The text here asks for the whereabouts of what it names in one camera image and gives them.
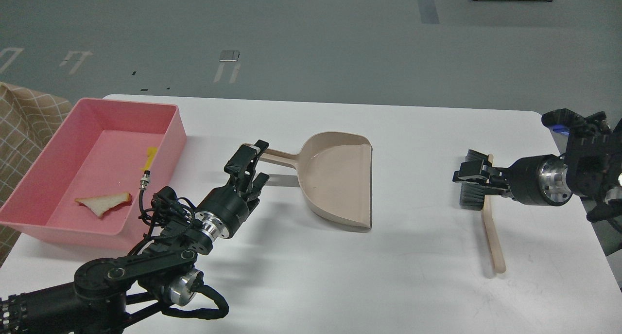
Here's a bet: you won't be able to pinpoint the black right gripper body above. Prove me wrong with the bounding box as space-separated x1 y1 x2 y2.
505 155 573 206

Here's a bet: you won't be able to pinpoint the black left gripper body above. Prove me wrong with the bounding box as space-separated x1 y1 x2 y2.
195 186 260 240

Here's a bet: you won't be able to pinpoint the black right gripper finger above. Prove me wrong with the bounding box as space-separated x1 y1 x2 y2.
475 181 511 197
452 160 507 184

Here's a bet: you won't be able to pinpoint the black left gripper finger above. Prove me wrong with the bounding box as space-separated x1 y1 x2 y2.
246 173 270 203
224 141 269 192

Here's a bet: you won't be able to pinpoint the beige brush black bristles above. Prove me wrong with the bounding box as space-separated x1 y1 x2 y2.
459 149 507 274

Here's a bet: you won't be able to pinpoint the beige plastic dustpan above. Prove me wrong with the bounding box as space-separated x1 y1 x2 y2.
259 132 373 229

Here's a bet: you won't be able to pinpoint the yellow green sponge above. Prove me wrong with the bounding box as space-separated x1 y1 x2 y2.
141 146 158 172

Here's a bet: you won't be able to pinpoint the triangular toast slice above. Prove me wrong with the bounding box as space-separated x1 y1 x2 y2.
74 192 133 219

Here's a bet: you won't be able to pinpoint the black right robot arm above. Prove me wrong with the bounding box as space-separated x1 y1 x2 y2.
452 108 622 231

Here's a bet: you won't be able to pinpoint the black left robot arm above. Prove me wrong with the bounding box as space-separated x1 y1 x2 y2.
1 141 269 334

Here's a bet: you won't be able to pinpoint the pink plastic bin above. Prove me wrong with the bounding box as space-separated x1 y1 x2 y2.
0 98 187 251

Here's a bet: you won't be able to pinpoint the brown checkered cloth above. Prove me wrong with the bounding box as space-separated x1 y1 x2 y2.
0 81 73 264

